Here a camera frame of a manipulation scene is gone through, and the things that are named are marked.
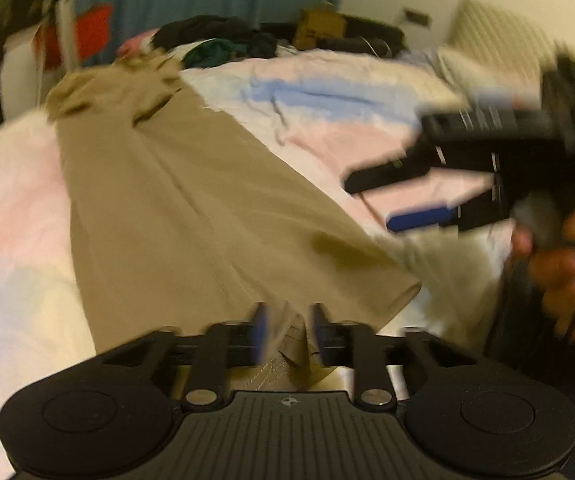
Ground pastel patterned bed sheet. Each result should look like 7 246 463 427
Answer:
0 45 518 480

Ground khaki pants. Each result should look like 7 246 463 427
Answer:
44 52 423 392

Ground pile of dark clothes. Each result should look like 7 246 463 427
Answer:
153 15 279 69

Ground striped pillow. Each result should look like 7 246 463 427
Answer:
446 0 559 87

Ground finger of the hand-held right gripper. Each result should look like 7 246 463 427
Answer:
385 172 512 234
344 141 443 196

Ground long black bag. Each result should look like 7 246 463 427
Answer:
262 15 409 59

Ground wall socket plate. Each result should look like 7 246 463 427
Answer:
401 7 434 29

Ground yellow box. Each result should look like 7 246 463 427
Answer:
293 5 349 51

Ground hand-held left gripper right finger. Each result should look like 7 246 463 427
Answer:
309 303 479 409

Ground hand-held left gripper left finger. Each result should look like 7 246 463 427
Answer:
100 302 272 410

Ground person's right hand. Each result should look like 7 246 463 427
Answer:
510 193 575 346

